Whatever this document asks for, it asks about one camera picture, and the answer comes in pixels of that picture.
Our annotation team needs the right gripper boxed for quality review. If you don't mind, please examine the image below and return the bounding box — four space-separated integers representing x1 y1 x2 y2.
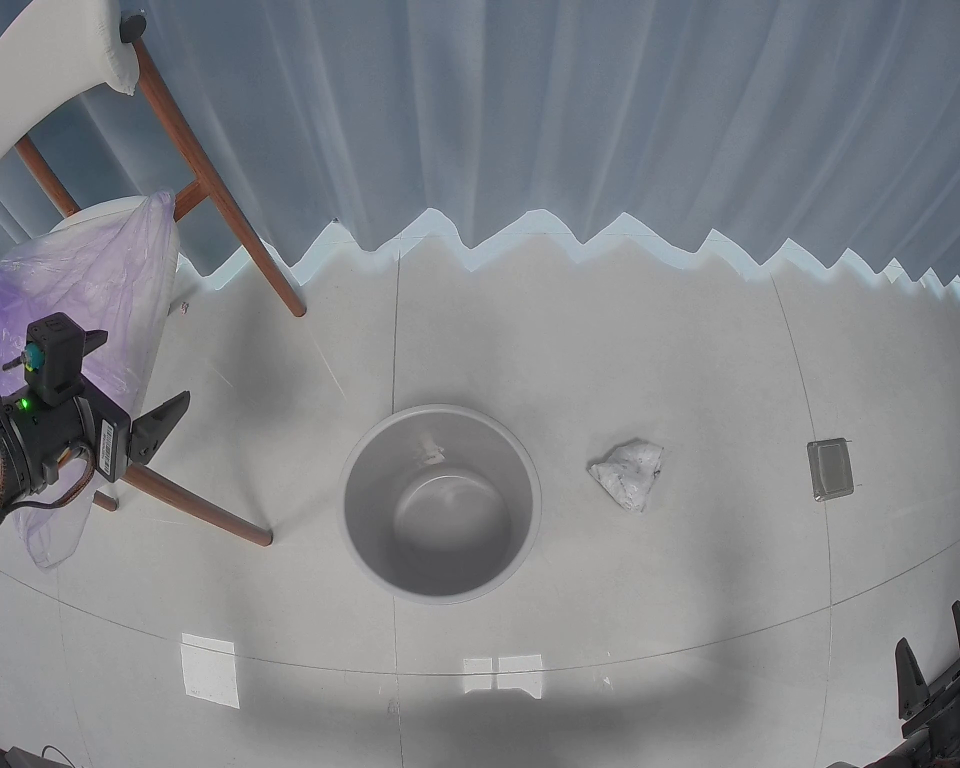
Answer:
894 600 960 760

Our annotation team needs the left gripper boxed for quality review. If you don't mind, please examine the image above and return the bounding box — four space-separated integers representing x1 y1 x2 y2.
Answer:
18 330 192 495

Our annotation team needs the purple plastic bag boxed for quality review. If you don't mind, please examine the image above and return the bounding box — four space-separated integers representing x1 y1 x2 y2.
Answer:
0 189 182 571

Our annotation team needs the white paper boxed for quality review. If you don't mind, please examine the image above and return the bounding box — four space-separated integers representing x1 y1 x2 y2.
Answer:
587 441 666 514

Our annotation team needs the white trash bin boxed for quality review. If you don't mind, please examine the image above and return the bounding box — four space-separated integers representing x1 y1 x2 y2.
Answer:
341 405 543 606

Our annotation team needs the white padded wooden chair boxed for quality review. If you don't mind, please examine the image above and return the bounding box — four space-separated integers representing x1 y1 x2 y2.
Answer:
0 0 307 547

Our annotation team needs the white curtain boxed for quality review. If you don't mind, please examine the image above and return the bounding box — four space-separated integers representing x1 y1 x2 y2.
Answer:
0 0 960 303

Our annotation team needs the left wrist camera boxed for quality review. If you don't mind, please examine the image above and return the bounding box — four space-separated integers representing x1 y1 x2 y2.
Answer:
3 316 85 412

